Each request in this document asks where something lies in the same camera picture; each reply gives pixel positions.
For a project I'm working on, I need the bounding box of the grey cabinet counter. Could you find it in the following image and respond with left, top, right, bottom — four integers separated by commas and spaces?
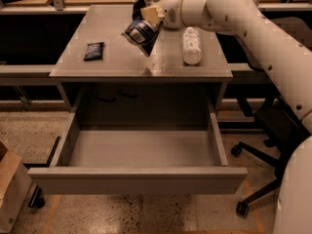
50, 5, 232, 126

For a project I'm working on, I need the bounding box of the black caster wheel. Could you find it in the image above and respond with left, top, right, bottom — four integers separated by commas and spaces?
28, 186, 45, 209

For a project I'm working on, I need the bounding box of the black office chair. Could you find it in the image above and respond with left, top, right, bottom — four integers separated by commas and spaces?
220, 17, 312, 218

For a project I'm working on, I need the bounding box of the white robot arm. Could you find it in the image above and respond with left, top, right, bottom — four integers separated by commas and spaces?
131, 0, 312, 234

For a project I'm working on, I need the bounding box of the white plastic bottle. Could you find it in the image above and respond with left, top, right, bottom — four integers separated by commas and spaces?
182, 27, 202, 65

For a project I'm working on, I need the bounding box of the small dark blue snack bag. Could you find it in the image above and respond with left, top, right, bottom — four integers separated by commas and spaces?
84, 42, 105, 61

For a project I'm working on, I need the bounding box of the grey open top drawer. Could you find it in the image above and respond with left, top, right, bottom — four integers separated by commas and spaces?
28, 113, 248, 195

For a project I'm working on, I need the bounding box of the brown cardboard box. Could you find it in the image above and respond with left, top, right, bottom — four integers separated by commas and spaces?
0, 142, 31, 234

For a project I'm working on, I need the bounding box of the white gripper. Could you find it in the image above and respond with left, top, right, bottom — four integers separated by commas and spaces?
133, 0, 183, 29

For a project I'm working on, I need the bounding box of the blue chip bag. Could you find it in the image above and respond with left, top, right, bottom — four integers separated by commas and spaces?
121, 18, 162, 57

